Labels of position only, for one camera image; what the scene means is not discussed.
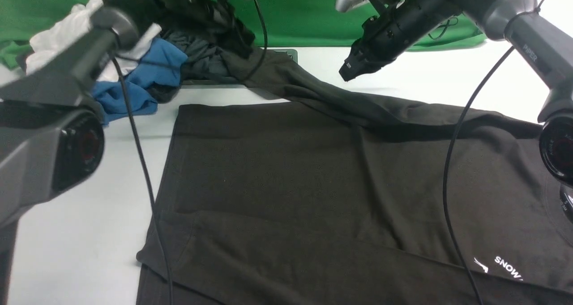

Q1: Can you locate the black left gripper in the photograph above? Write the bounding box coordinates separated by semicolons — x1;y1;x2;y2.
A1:
107;0;237;32

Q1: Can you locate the black left camera cable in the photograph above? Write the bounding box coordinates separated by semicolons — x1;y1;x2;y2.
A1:
110;0;269;305

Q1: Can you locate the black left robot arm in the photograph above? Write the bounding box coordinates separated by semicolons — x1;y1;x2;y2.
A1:
0;0;240;305

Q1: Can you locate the dark gray long-sleeve shirt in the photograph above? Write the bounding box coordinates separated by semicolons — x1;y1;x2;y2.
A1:
157;53;572;305

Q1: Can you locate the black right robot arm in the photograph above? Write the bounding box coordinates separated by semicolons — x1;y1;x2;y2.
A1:
335;0;573;219

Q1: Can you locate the white crumpled shirt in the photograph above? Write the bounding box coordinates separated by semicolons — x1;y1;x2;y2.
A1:
23;0;162;82

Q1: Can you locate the dark teal crumpled shirt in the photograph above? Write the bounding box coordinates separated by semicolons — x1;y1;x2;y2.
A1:
147;13;240;103

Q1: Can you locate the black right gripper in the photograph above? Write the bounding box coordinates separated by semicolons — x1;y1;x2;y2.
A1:
338;0;461;82

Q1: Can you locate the black right camera cable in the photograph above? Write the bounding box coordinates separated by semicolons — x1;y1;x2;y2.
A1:
442;0;551;305

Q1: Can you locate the blue crumpled shirt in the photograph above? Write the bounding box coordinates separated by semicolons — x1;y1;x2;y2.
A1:
92;38;188;127

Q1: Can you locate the black camera cable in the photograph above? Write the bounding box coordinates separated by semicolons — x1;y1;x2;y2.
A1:
110;0;269;305
442;0;551;305

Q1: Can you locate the green backdrop cloth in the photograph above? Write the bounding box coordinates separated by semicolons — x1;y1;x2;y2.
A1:
0;0;485;69

